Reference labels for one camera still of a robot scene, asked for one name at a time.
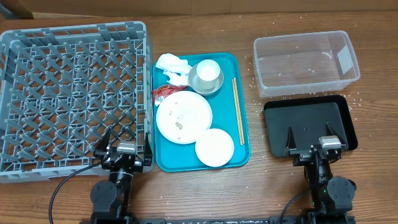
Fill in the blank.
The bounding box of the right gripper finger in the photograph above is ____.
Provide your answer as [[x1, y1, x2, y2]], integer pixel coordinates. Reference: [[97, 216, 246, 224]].
[[284, 126, 297, 156], [325, 122, 347, 146]]

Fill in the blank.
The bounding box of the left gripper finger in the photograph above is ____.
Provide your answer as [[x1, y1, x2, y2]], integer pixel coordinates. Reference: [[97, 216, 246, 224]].
[[95, 128, 111, 152], [143, 133, 153, 166]]

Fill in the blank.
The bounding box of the red snack wrapper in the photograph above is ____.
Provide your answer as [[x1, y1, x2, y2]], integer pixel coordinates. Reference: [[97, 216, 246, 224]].
[[152, 84, 188, 106]]

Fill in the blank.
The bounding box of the small white napkin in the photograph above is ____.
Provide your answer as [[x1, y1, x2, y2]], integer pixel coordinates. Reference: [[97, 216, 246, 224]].
[[164, 71, 189, 86]]

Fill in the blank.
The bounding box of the white cup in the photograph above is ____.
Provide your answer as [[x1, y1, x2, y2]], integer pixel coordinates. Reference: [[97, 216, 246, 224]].
[[196, 59, 221, 89]]

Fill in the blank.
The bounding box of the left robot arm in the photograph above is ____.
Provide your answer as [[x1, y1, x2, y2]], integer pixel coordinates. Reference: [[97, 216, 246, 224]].
[[90, 129, 153, 223]]

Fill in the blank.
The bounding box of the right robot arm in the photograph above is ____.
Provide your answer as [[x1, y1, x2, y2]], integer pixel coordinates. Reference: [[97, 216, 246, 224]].
[[279, 124, 356, 224]]

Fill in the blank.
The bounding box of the grey dishwasher rack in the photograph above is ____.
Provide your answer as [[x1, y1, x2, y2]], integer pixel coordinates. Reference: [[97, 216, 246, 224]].
[[1, 21, 155, 184]]

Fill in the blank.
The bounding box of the black tray bin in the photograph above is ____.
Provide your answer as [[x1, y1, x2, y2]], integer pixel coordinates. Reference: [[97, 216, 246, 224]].
[[264, 95, 358, 158]]

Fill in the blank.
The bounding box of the large white dirty plate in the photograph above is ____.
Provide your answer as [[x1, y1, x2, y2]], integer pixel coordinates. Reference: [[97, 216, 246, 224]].
[[156, 91, 213, 144]]

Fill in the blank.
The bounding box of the right wooden chopstick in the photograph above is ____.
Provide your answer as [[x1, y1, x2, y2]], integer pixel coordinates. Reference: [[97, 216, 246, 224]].
[[233, 77, 246, 146]]

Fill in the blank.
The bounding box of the wooden chopstick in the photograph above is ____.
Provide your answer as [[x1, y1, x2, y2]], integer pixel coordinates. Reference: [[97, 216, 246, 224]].
[[233, 77, 246, 146], [231, 78, 243, 146]]

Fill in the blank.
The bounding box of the small pink bowl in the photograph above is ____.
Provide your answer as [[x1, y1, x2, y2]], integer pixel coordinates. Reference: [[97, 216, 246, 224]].
[[195, 128, 234, 167]]

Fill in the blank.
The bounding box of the clear plastic bin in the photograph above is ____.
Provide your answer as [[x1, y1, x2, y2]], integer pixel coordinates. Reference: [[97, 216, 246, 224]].
[[252, 30, 361, 98]]

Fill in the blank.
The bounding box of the teal plastic tray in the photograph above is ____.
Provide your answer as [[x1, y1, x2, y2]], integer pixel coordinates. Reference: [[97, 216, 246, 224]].
[[155, 52, 251, 172]]

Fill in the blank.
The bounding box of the left wooden chopstick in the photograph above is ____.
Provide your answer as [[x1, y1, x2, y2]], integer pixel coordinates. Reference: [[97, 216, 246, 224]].
[[231, 78, 243, 146]]

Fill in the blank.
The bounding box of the grey bowl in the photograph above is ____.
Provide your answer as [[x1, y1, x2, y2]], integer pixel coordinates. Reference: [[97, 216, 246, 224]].
[[188, 65, 224, 96]]

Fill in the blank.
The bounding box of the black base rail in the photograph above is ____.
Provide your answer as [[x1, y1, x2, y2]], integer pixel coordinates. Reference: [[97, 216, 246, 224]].
[[80, 216, 356, 224]]

